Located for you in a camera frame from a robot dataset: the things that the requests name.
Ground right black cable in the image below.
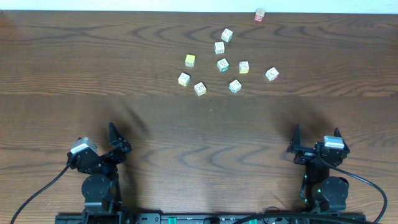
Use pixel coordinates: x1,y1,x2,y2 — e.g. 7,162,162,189
315,149,389,224

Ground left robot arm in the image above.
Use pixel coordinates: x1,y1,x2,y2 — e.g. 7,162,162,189
67,123,132,223

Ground yellow sided acorn block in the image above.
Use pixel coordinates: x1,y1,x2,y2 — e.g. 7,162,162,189
194,82,207,96

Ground white block red sides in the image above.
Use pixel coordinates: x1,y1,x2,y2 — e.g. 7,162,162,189
266,67,279,82

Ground black cable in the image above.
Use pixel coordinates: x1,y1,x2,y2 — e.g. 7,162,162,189
315,149,389,224
9,163,72,224

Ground white block green picture top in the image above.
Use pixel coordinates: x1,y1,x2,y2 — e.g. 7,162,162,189
221,28,233,42

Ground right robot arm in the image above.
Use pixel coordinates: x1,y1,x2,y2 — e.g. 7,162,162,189
286,126,350,213

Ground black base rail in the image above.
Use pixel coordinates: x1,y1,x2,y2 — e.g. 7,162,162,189
54,213,368,224

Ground yellow sided X block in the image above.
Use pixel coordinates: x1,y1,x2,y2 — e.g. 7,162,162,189
178,72,190,86

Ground white block green side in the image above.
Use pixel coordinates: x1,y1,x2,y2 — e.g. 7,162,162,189
217,58,229,72

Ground red block at table edge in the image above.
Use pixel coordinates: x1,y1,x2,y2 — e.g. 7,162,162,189
254,8,266,22

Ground green sided picture block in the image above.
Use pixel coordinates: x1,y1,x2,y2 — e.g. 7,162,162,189
229,79,242,94

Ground white block red picture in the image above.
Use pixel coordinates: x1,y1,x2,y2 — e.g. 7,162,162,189
215,42,225,54

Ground left black cable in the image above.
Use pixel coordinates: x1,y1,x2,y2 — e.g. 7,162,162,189
9,163,72,224

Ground yellow sided picture block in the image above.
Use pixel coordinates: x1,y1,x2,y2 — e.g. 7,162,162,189
239,61,249,73

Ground plain yellow block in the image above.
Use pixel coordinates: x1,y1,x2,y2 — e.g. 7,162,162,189
185,54,196,67

